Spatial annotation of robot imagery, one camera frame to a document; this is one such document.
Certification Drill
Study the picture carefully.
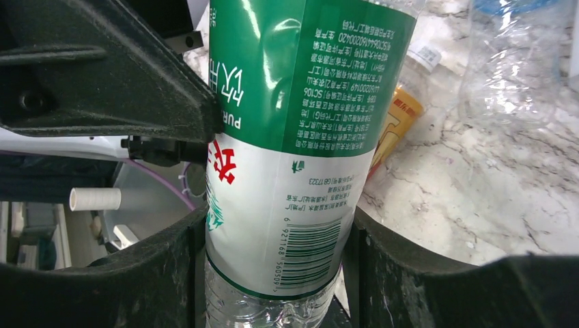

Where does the gold red drink bottle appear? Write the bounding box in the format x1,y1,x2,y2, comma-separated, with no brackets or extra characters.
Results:
366,40,443,181

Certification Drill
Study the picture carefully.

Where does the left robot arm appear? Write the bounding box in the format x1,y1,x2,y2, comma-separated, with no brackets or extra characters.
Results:
1,1,223,166

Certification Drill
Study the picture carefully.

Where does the blue label clear bottle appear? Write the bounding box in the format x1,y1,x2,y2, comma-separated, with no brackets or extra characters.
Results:
457,1,572,129

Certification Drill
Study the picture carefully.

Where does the white paper roll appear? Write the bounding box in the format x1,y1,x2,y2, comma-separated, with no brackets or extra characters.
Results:
69,188,122,211

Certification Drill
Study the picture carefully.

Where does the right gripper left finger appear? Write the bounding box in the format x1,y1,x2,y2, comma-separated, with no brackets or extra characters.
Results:
1,208,206,327

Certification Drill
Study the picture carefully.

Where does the green white label bottle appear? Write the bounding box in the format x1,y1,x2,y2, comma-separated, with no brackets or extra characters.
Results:
205,1,424,327

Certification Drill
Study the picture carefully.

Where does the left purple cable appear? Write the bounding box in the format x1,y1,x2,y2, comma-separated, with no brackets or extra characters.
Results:
122,157,200,213

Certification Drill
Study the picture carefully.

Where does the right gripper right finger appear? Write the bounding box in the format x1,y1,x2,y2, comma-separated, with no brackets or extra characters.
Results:
343,208,578,327

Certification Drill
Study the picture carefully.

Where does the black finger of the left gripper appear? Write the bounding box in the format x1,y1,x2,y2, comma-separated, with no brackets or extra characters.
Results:
1,1,224,143

